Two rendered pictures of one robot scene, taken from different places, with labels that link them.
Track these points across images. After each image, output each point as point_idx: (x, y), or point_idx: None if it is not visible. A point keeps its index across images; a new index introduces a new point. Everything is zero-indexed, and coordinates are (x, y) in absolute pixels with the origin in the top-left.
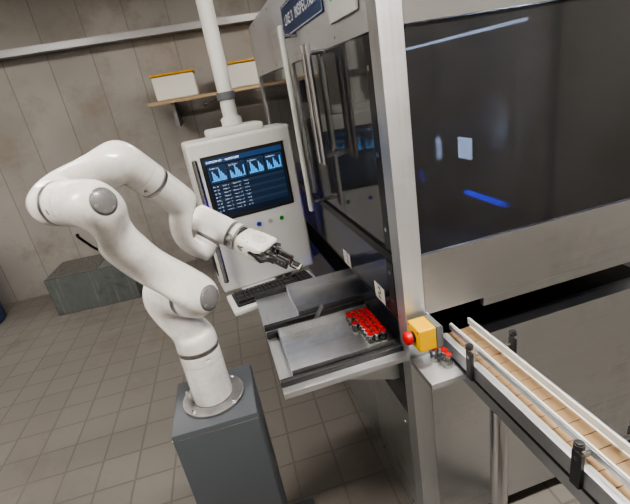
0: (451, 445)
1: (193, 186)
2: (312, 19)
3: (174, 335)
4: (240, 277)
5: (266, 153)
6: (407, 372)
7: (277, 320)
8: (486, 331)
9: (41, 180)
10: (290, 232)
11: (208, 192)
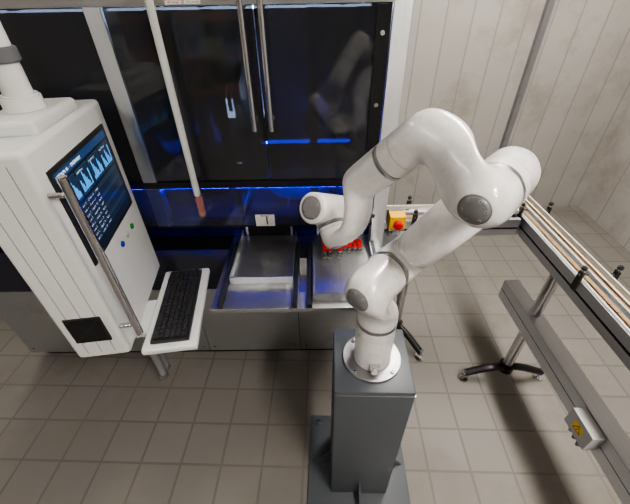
0: None
1: (21, 231)
2: None
3: (393, 314)
4: None
5: (98, 145)
6: None
7: (282, 297)
8: (397, 205)
9: (495, 170)
10: (140, 240)
11: (74, 225)
